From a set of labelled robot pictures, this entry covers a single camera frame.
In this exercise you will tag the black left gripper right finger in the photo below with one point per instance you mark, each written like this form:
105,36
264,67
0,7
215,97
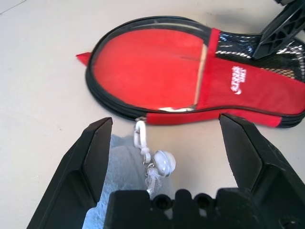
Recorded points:
262,167

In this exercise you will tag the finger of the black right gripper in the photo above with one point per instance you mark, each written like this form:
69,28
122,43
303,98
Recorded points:
276,35

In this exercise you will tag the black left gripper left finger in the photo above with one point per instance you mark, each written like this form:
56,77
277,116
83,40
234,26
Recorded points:
78,171

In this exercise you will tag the red black paddle case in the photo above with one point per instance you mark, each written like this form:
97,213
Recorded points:
238,95

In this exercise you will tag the grey plush charm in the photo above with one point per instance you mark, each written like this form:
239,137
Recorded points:
124,167

